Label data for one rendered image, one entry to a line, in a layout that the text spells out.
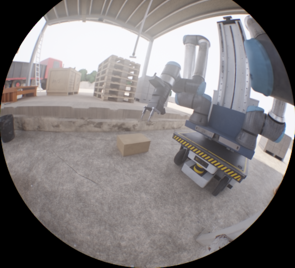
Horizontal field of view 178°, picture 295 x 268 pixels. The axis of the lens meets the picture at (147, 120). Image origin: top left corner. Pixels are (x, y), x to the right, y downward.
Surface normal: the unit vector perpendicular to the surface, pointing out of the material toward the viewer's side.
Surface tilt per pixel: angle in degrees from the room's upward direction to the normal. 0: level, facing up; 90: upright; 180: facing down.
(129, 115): 89
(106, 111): 92
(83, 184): 0
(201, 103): 90
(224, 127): 90
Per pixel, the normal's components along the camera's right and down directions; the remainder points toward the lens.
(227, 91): -0.86, -0.04
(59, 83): 0.39, 0.30
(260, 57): -0.93, 0.11
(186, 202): 0.18, -0.95
